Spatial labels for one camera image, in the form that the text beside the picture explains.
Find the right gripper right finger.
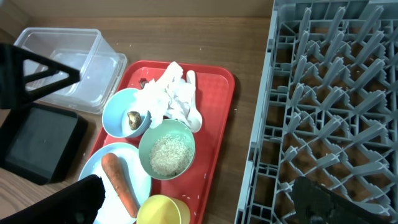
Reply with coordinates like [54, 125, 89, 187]
[292, 177, 388, 224]

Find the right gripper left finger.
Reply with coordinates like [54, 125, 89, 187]
[1, 43, 80, 109]

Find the white napkin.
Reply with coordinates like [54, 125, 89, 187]
[136, 62, 196, 129]

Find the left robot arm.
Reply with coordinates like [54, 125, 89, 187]
[1, 174, 105, 224]

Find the grey dishwasher rack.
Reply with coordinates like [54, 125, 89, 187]
[235, 1, 397, 223]

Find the black tray bin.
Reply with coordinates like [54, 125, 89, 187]
[1, 103, 88, 185]

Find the clear plastic bin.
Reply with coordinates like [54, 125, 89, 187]
[14, 27, 127, 114]

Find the orange carrot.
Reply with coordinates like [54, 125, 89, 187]
[101, 152, 138, 218]

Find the brown mushroom piece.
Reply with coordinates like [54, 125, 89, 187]
[127, 111, 142, 130]

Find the white plastic spoon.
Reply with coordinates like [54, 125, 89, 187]
[187, 70, 203, 133]

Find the yellow cup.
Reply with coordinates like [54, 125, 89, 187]
[136, 195, 191, 224]

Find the red serving tray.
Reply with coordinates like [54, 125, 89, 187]
[87, 60, 235, 224]

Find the green bowl with rice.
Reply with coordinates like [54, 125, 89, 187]
[139, 119, 196, 180]

